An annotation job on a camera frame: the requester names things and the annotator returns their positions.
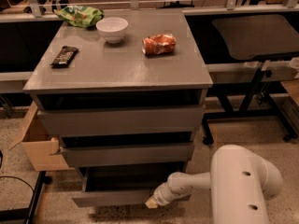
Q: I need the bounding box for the crushed orange soda can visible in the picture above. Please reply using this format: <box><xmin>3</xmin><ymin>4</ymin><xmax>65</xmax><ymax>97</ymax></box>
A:
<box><xmin>142</xmin><ymin>34</ymin><xmax>177</xmax><ymax>55</ymax></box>

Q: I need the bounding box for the dark chocolate bar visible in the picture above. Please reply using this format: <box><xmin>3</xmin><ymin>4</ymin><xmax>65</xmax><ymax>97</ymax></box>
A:
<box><xmin>50</xmin><ymin>46</ymin><xmax>78</xmax><ymax>68</ymax></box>

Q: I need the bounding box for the grey top drawer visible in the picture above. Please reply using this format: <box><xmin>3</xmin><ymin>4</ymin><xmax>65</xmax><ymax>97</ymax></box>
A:
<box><xmin>38</xmin><ymin>90</ymin><xmax>204</xmax><ymax>137</ymax></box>

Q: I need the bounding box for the green chip bag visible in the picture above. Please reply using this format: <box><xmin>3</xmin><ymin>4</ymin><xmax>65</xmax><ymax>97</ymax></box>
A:
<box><xmin>54</xmin><ymin>6</ymin><xmax>104</xmax><ymax>28</ymax></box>

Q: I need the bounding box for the cardboard box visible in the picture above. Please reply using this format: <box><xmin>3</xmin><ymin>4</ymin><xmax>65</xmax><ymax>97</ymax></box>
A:
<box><xmin>8</xmin><ymin>103</ymin><xmax>71</xmax><ymax>171</ymax></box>

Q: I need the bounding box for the black frame left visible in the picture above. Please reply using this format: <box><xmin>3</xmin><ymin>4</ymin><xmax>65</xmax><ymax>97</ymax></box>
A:
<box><xmin>0</xmin><ymin>171</ymin><xmax>52</xmax><ymax>224</ymax></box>

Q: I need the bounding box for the black cable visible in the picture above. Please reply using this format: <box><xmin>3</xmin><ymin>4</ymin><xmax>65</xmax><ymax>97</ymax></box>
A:
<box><xmin>0</xmin><ymin>149</ymin><xmax>36</xmax><ymax>194</ymax></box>

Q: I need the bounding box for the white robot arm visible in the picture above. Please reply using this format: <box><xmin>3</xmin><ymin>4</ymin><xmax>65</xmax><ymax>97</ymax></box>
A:
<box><xmin>146</xmin><ymin>145</ymin><xmax>283</xmax><ymax>224</ymax></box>

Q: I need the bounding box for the grey drawer cabinet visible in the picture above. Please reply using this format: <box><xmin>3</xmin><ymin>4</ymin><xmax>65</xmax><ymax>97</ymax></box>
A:
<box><xmin>22</xmin><ymin>9</ymin><xmax>214</xmax><ymax>179</ymax></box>

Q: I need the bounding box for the grey bottom drawer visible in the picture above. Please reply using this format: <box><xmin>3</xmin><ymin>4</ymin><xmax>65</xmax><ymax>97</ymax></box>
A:
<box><xmin>73</xmin><ymin>161</ymin><xmax>187</xmax><ymax>207</ymax></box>

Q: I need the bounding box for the white bowl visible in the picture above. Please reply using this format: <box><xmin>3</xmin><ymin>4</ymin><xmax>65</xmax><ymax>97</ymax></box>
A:
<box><xmin>96</xmin><ymin>17</ymin><xmax>128</xmax><ymax>44</ymax></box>

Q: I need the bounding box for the grey drawer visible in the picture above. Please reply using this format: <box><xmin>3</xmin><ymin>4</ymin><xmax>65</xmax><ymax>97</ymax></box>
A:
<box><xmin>38</xmin><ymin>90</ymin><xmax>204</xmax><ymax>137</ymax></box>
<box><xmin>73</xmin><ymin>161</ymin><xmax>187</xmax><ymax>207</ymax></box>
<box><xmin>61</xmin><ymin>132</ymin><xmax>194</xmax><ymax>167</ymax></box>

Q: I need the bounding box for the black metal table frame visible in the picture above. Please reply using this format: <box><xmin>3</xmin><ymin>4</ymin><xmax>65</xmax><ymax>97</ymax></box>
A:
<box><xmin>202</xmin><ymin>60</ymin><xmax>297</xmax><ymax>145</ymax></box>

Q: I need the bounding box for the grey middle drawer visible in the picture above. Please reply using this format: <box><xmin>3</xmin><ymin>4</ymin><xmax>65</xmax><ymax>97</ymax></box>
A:
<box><xmin>61</xmin><ymin>132</ymin><xmax>194</xmax><ymax>167</ymax></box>

